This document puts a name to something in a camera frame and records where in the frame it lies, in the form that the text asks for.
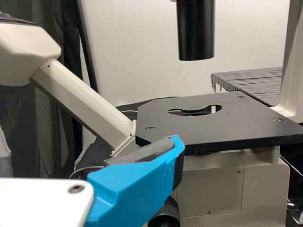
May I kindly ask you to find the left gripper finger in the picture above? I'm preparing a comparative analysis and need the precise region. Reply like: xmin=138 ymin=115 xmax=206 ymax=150
xmin=84 ymin=134 xmax=186 ymax=227

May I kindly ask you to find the cream microscope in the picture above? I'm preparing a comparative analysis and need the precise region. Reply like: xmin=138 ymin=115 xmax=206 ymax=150
xmin=0 ymin=0 xmax=303 ymax=227

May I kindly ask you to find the black platform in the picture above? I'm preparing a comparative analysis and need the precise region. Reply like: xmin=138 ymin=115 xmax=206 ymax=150
xmin=210 ymin=67 xmax=284 ymax=82
xmin=219 ymin=79 xmax=284 ymax=107

